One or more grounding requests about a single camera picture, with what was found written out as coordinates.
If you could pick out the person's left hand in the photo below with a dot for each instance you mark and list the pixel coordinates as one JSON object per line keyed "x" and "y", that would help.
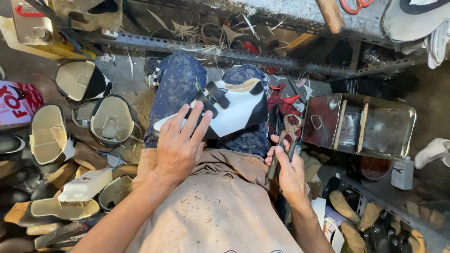
{"x": 179, "y": 151}

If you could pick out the person's right hand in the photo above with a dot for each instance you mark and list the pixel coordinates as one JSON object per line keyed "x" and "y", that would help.
{"x": 291, "y": 175}

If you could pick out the person's right fingers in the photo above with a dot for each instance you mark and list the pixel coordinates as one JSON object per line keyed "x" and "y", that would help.
{"x": 278, "y": 149}

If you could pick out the metal lasting pincers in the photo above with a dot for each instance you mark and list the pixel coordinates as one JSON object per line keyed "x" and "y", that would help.
{"x": 290, "y": 123}

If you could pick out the red cloth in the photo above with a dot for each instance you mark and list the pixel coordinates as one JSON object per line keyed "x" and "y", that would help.
{"x": 281, "y": 105}

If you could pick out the black white striped sandal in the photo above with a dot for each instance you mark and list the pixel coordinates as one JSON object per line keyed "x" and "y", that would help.
{"x": 264, "y": 82}
{"x": 156, "y": 75}

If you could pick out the white paper sheets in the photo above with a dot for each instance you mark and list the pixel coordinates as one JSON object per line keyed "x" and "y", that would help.
{"x": 321, "y": 210}

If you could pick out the beige stained apron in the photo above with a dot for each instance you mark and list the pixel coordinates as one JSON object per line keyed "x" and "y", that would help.
{"x": 218, "y": 203}

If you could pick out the rusty metal tin box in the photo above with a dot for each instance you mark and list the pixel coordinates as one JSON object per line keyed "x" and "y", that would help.
{"x": 372, "y": 126}

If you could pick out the brown round bowl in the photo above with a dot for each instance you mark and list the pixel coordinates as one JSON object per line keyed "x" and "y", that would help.
{"x": 376, "y": 168}

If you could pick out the heap of wooden shoe lasts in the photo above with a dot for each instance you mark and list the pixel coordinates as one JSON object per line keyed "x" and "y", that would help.
{"x": 355, "y": 218}

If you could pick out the blue mottled trousers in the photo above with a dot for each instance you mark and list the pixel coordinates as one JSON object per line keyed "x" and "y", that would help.
{"x": 175, "y": 88}

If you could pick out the small white labelled bottle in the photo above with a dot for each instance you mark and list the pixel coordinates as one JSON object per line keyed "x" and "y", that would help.
{"x": 402, "y": 174}

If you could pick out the pile of leather scraps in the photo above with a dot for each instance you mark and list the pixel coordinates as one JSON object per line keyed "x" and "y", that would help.
{"x": 218, "y": 33}

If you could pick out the white and black shoe upper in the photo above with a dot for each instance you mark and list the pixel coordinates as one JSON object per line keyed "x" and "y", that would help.
{"x": 407, "y": 23}

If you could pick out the stack of white insoles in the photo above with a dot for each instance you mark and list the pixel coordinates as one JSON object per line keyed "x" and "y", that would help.
{"x": 439, "y": 45}

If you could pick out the white plastic bottle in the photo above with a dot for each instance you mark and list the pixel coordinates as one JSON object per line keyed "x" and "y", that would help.
{"x": 86, "y": 185}

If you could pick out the heap of unfinished shoes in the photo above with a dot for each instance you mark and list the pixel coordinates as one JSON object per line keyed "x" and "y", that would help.
{"x": 47, "y": 135}

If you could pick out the red and white bag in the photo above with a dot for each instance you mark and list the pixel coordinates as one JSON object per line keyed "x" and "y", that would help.
{"x": 17, "y": 103}

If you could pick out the yellow metal can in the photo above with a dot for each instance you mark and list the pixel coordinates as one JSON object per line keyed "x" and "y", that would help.
{"x": 35, "y": 31}

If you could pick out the slotted metal angle frame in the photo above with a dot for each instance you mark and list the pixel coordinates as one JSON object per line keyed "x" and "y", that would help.
{"x": 246, "y": 56}

